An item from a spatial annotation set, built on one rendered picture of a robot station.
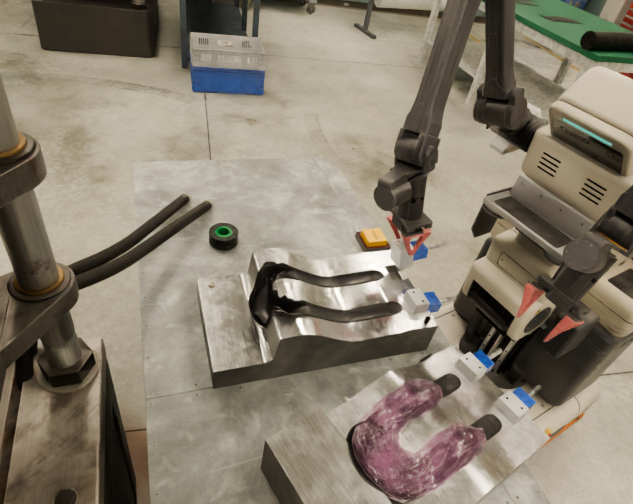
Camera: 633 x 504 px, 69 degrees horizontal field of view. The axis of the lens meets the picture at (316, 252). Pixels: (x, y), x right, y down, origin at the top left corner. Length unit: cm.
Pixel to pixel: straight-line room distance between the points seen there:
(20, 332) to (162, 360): 32
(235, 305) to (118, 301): 127
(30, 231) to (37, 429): 40
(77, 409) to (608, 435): 205
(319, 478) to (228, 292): 47
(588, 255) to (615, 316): 72
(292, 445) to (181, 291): 51
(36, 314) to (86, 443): 27
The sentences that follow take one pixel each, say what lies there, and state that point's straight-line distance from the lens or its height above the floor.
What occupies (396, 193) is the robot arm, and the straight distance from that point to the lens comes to 95.
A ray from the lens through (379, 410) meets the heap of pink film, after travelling 89.
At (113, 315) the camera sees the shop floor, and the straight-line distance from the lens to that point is 221.
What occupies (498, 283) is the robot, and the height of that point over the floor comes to 80.
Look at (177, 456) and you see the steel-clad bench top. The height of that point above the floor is 80.
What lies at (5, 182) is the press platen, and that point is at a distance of 70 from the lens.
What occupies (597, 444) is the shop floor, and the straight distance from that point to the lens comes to 236.
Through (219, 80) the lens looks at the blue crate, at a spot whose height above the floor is 11.
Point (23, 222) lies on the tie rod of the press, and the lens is 78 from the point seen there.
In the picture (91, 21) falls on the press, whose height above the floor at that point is 28.
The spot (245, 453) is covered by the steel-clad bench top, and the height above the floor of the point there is 80.
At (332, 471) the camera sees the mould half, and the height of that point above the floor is 91.
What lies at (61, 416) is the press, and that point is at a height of 79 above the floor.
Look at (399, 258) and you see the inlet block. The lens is 111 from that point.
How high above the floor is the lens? 164
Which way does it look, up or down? 40 degrees down
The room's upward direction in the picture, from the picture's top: 11 degrees clockwise
